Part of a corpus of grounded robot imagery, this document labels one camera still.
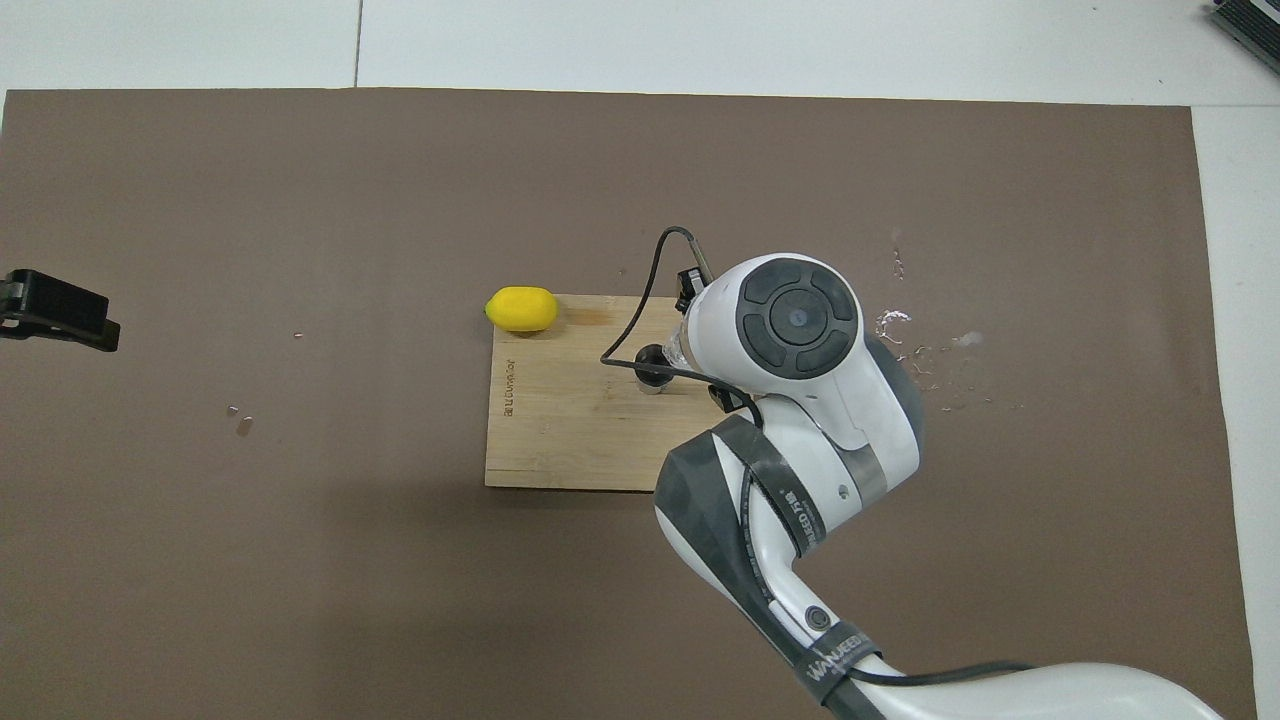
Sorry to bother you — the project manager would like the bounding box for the small metal cup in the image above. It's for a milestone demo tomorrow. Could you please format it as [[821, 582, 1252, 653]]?
[[635, 343, 677, 395]]

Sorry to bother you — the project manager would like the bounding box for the yellow lemon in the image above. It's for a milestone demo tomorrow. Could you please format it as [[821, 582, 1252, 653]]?
[[485, 286, 559, 334]]

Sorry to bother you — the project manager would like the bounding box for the bamboo cutting board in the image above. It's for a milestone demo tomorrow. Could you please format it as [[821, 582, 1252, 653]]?
[[484, 293, 723, 493]]

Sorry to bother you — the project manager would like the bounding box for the grey ridged device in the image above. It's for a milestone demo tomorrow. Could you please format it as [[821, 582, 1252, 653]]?
[[1206, 0, 1280, 73]]

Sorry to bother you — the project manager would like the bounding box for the black clamp at left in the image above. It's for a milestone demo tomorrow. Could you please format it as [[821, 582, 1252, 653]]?
[[0, 269, 122, 353]]

